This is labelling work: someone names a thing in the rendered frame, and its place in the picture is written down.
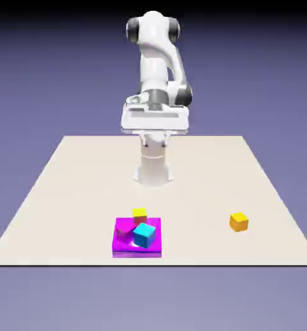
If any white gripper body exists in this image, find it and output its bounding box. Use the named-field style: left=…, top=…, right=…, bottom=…
left=120, top=102, right=190, bottom=136

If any small yellow cube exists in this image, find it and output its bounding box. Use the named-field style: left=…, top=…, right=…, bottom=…
left=131, top=207, right=149, bottom=226

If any small magenta cube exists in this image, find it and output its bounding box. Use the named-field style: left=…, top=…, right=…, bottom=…
left=115, top=221, right=136, bottom=242

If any small cyan cube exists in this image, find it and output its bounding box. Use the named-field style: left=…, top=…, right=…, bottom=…
left=132, top=222, right=157, bottom=250

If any small orange cube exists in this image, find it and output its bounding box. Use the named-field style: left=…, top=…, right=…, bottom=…
left=229, top=211, right=249, bottom=233

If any large magenta box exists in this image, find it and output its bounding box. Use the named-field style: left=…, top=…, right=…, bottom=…
left=112, top=217, right=162, bottom=259

